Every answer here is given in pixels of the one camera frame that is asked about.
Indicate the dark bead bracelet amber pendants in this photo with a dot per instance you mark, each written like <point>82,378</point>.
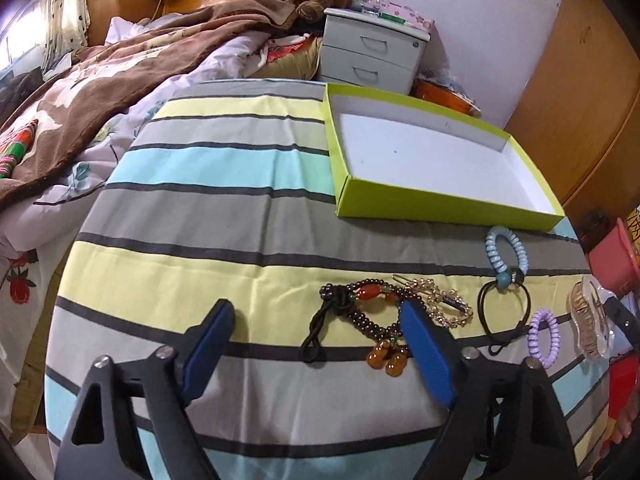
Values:
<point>389,352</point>

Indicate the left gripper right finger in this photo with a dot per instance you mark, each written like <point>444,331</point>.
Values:
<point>434,350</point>

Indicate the pink floral box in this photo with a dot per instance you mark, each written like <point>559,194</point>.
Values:
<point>395,12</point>

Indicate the striped tablecloth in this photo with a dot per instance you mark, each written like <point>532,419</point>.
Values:
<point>227,193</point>

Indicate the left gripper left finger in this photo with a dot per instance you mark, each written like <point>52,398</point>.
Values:
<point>202,347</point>

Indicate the brown fleece blanket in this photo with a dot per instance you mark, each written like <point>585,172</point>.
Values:
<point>72,107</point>

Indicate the orange basin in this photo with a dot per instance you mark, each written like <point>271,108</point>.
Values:
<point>444,92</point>

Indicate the wooden wardrobe right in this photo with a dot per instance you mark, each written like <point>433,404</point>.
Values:
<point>578,117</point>

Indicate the grey drawer nightstand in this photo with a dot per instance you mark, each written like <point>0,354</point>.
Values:
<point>367,51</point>

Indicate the red green pillow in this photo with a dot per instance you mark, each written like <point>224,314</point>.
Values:
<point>15,146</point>

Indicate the black hair tie teal bead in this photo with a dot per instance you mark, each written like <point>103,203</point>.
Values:
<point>503,308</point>

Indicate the green cardboard box tray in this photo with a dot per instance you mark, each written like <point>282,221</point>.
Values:
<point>399,158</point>

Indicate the patterned curtain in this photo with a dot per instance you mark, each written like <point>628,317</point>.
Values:
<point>49,29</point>

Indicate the clear beige hair claw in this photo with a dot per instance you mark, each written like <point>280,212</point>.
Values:
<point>594,336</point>

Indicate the person right hand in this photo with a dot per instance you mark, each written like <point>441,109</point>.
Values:
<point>624,384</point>

